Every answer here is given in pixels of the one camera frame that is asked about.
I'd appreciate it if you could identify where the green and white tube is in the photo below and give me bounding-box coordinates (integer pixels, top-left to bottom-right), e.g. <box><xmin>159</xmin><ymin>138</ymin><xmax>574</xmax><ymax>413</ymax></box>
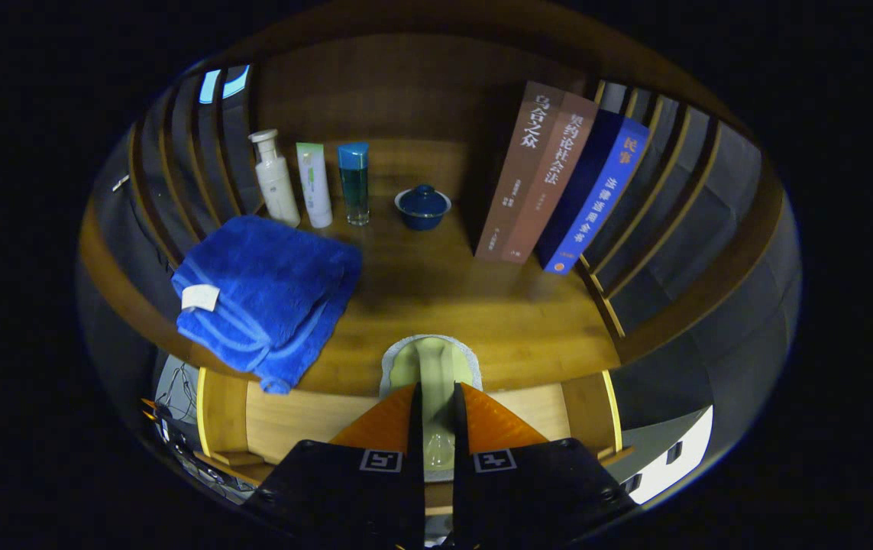
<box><xmin>296</xmin><ymin>142</ymin><xmax>334</xmax><ymax>229</ymax></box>

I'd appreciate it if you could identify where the pale green scrub brush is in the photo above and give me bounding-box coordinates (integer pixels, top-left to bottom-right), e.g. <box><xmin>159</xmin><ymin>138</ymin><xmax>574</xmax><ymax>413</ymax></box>
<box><xmin>379</xmin><ymin>334</ymin><xmax>484</xmax><ymax>484</ymax></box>

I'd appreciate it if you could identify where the reddish brown book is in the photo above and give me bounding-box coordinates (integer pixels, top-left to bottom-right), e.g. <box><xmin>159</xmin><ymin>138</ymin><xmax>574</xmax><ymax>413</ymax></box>
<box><xmin>503</xmin><ymin>92</ymin><xmax>600</xmax><ymax>265</ymax></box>

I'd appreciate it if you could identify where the folded blue towel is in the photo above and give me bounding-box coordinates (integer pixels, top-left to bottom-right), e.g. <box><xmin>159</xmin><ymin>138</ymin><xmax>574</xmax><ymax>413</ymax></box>
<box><xmin>171</xmin><ymin>215</ymin><xmax>364</xmax><ymax>396</ymax></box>

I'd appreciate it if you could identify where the white pump bottle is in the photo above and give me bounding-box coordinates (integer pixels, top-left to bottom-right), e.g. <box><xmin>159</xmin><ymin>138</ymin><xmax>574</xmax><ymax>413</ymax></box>
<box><xmin>248</xmin><ymin>128</ymin><xmax>302</xmax><ymax>228</ymax></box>

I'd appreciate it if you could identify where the blue book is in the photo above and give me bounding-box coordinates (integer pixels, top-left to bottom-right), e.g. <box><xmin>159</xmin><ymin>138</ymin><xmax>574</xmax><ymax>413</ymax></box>
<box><xmin>534</xmin><ymin>109</ymin><xmax>651</xmax><ymax>275</ymax></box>

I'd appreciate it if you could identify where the thin floor cable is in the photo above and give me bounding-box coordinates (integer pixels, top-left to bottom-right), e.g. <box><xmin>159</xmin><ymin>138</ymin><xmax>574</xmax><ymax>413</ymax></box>
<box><xmin>154</xmin><ymin>355</ymin><xmax>200</xmax><ymax>429</ymax></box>

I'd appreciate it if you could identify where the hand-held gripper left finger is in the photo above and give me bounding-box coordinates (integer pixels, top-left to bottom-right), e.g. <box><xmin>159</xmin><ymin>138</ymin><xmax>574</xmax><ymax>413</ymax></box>
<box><xmin>241</xmin><ymin>382</ymin><xmax>425</xmax><ymax>550</ymax></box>

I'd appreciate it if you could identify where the dark brown book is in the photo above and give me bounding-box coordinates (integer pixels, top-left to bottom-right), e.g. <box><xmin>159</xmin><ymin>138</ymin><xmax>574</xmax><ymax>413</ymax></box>
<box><xmin>473</xmin><ymin>81</ymin><xmax>567</xmax><ymax>263</ymax></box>

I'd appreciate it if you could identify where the wooden countertop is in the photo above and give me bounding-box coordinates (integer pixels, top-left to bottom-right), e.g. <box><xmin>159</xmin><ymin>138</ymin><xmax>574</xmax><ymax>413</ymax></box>
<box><xmin>169</xmin><ymin>140</ymin><xmax>624</xmax><ymax>398</ymax></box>

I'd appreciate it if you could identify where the dark blue lidded teacup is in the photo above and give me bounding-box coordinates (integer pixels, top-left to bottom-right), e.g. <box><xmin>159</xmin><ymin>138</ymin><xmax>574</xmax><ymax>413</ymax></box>
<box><xmin>394</xmin><ymin>184</ymin><xmax>452</xmax><ymax>231</ymax></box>

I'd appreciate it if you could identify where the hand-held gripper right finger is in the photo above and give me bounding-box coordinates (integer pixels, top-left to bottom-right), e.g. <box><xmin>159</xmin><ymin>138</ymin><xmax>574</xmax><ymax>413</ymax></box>
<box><xmin>451</xmin><ymin>382</ymin><xmax>639</xmax><ymax>550</ymax></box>

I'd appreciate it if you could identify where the wooden cabinet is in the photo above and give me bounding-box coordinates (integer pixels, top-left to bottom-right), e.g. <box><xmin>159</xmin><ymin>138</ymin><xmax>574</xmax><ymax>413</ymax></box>
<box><xmin>76</xmin><ymin>0</ymin><xmax>802</xmax><ymax>520</ymax></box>

